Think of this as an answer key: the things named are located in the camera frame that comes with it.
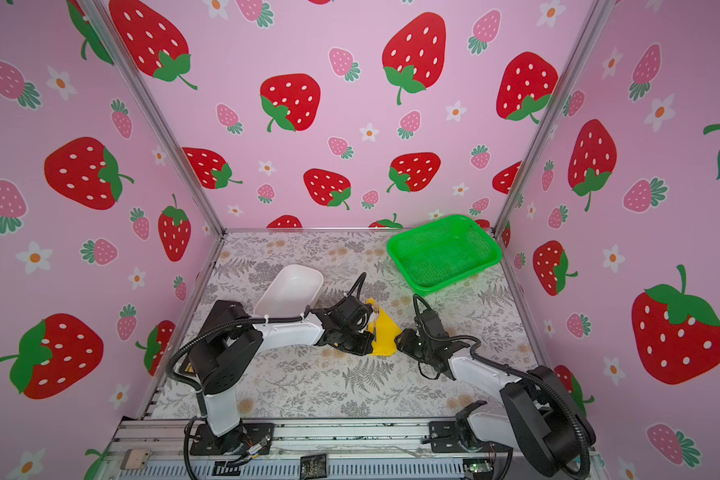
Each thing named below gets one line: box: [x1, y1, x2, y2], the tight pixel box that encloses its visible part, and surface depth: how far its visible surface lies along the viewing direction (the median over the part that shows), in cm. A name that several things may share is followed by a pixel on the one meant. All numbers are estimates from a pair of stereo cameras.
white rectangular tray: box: [253, 264, 324, 319], surface depth 103 cm
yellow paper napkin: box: [366, 298, 402, 357], surface depth 93 cm
